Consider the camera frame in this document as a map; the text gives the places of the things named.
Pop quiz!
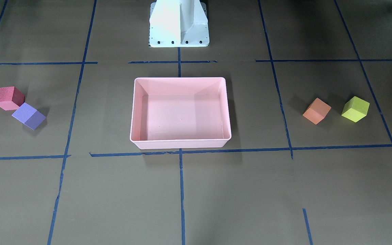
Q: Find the orange foam block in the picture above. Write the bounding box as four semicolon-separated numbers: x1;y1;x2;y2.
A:
303;98;331;125

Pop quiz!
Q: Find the yellow-green foam block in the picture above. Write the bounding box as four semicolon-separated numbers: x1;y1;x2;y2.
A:
341;96;370;123

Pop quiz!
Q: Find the purple foam block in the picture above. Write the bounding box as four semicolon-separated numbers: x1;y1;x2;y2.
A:
12;102;46;130

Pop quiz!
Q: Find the red foam block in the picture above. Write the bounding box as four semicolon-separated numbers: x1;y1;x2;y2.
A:
0;86;25;111

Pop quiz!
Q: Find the pink plastic bin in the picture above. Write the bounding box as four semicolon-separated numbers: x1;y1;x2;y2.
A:
130;77;232;149

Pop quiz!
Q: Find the white metal pedestal base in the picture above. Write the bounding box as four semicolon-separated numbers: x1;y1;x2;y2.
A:
148;0;210;48

